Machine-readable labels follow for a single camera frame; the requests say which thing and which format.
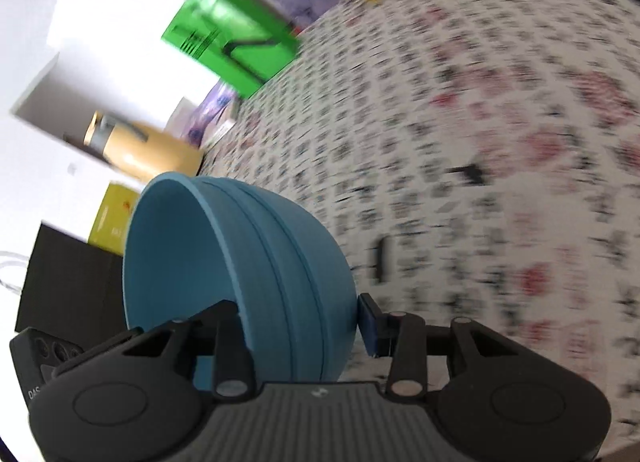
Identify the black paper bag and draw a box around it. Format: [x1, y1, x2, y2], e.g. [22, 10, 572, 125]
[14, 222, 129, 339]

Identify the yellow box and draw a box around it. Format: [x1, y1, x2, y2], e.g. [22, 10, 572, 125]
[87, 181, 144, 257]

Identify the printed tablecloth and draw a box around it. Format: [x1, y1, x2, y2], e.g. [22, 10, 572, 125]
[194, 0, 640, 460]

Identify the green gift bag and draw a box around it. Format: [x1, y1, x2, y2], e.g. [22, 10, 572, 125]
[160, 0, 302, 101]

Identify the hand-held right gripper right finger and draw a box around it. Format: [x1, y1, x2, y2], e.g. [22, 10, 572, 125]
[358, 293, 522, 401]

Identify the yellow thermos jug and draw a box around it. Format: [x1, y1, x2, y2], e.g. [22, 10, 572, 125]
[82, 110, 205, 188]

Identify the pale purple packet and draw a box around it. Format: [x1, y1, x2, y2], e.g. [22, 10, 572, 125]
[184, 81, 239, 151]

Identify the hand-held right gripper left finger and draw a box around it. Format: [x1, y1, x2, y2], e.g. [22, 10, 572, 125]
[52, 299, 259, 401]

